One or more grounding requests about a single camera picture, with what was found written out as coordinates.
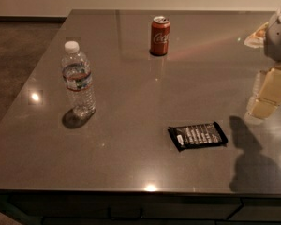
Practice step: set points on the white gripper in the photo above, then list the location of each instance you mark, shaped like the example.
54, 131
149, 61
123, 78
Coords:
279, 37

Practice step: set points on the clear plastic water bottle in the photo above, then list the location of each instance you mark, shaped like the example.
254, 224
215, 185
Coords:
77, 75

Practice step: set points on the black snack bar wrapper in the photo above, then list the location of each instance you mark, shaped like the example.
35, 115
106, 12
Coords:
197, 136

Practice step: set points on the red cola can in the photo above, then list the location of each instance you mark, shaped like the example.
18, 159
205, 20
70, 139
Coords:
160, 34

